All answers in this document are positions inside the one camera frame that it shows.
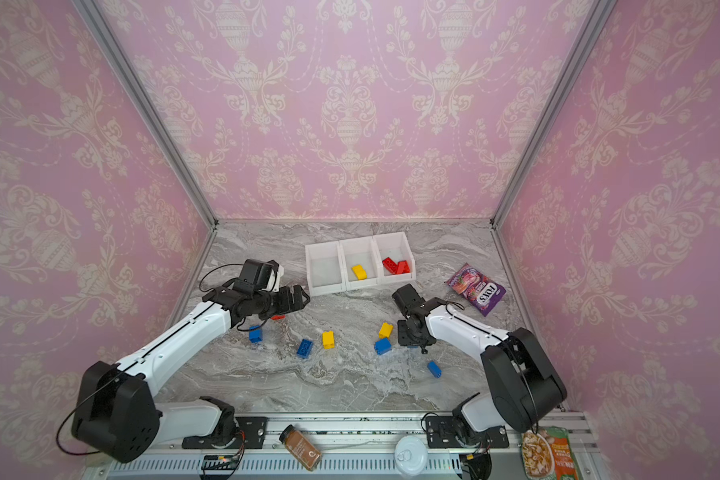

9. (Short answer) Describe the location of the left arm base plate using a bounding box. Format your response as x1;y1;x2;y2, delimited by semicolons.
181;416;268;450

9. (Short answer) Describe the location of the white left bin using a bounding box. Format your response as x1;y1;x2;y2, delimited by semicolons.
305;241;346;296

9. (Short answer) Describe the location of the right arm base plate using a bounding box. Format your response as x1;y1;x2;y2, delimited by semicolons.
420;412;510;449

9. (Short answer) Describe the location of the white right bin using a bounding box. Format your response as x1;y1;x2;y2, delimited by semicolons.
372;232;416;285

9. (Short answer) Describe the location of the purple candy bag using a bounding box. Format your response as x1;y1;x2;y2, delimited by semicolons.
446;263;506;317

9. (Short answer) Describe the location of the aluminium front rail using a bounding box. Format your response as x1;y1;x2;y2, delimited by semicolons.
83;411;607;480

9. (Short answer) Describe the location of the blue lego left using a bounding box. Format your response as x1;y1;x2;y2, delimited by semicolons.
248;326;263;344

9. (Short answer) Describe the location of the red long lego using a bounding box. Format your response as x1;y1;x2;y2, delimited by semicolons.
382;257;399;275

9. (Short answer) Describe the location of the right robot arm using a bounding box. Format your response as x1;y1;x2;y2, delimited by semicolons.
393;294;568;446

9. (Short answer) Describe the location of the yellow lego center right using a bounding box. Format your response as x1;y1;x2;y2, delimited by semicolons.
379;322;394;339

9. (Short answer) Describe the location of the blue long lego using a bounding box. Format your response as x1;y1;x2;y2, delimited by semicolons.
297;339;313;359

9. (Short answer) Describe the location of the white middle bin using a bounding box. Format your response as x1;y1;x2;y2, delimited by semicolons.
339;236;380;290

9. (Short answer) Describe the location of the yellow long lego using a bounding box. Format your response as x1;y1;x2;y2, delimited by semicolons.
352;264;368;281

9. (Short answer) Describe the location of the blue lego center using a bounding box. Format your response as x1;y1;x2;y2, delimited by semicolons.
374;337;392;355

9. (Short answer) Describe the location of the blue lego front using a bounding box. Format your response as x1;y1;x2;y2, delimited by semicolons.
427;361;442;378

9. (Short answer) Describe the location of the white round lid can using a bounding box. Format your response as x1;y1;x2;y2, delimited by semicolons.
394;435;428;478

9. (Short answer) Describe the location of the food packet bag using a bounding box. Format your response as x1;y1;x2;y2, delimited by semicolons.
521;426;581;480

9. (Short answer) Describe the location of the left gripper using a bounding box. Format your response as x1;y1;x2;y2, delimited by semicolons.
253;283;312;320

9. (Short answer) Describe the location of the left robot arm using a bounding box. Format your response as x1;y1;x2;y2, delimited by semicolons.
62;279;311;463

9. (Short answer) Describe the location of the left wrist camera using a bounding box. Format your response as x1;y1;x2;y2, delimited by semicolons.
234;259;283;295

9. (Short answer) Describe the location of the white bin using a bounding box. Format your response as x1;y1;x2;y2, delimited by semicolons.
372;232;416;285
305;241;346;296
339;236;380;290

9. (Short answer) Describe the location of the brown spice jar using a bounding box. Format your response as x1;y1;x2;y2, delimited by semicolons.
279;424;322;471

